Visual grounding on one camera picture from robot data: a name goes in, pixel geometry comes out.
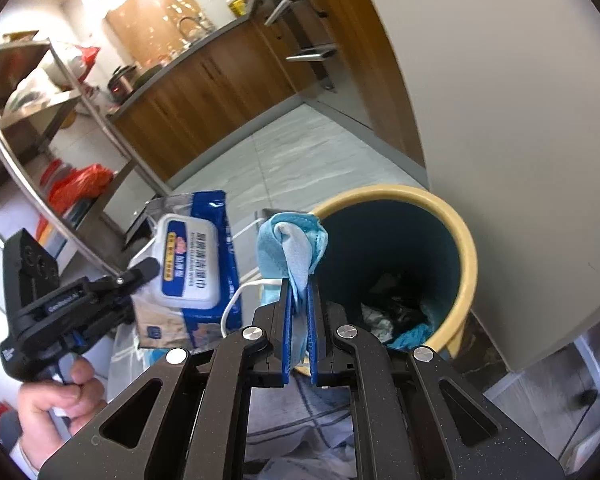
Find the crumpled blue mask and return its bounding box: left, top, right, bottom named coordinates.
left=384, top=322, right=436, bottom=352

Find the wooden kitchen cabinet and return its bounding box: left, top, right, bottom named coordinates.
left=105, top=0, right=426, bottom=183

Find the kitchen faucet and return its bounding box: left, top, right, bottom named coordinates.
left=176, top=15, right=202, bottom=43

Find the red and white bag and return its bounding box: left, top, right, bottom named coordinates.
left=64, top=44, right=102, bottom=82

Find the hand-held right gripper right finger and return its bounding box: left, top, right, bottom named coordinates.
left=307, top=285, right=566, bottom=480

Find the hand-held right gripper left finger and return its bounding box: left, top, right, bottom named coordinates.
left=39, top=280, right=301, bottom=480

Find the blue face mask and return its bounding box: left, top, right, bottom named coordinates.
left=256, top=212, right=329, bottom=376

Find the crumpled white tissue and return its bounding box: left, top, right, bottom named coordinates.
left=361, top=304, right=397, bottom=342

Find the stainless steel shelf rack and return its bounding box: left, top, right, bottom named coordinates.
left=0, top=35, right=181, bottom=286

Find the dark rice cooker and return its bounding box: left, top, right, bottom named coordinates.
left=107, top=65, right=140, bottom=104

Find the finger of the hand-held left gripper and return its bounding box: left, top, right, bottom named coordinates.
left=116, top=257, right=161, bottom=296

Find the red plastic bag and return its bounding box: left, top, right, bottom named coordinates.
left=47, top=164, right=116, bottom=216

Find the yellow-rimmed teal trash bin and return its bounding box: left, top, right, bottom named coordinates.
left=307, top=185, right=478, bottom=361

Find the white cable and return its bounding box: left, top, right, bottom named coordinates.
left=220, top=280, right=281, bottom=342

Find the person's left hand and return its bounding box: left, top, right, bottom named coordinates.
left=17, top=360, right=108, bottom=471

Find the blue wet wipes pack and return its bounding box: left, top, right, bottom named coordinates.
left=130, top=190, right=243, bottom=351

